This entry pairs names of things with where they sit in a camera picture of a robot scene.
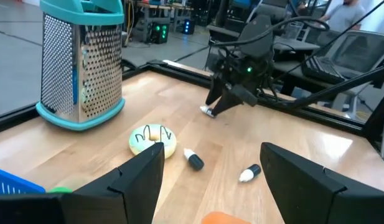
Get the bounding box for blue plastic tray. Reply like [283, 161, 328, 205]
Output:
[0, 166, 46, 195]

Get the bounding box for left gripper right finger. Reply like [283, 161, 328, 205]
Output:
[260, 142, 384, 224]

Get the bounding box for black device blue lights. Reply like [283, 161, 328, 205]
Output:
[182, 19, 196, 35]

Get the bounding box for teal metal box grater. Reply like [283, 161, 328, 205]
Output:
[35, 0, 126, 132]

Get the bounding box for mint frosted toy donut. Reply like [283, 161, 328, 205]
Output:
[128, 123, 177, 160]

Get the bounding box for person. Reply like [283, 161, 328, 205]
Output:
[319, 0, 367, 34]

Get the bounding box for black computer green lights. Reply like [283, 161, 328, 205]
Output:
[149, 22, 171, 45]

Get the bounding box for green plastic tray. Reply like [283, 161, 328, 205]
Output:
[48, 185, 73, 194]

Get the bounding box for grey office chair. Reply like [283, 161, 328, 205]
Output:
[316, 30, 384, 96]

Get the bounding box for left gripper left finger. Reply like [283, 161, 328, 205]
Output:
[62, 142, 165, 224]

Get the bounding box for orange plastic tray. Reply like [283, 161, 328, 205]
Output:
[201, 211, 251, 224]

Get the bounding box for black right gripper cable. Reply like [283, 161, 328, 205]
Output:
[210, 15, 331, 48]

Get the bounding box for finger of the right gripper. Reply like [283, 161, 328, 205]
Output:
[205, 76, 225, 105]
[212, 91, 242, 116]

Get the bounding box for black keyboard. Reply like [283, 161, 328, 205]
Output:
[301, 55, 347, 85]

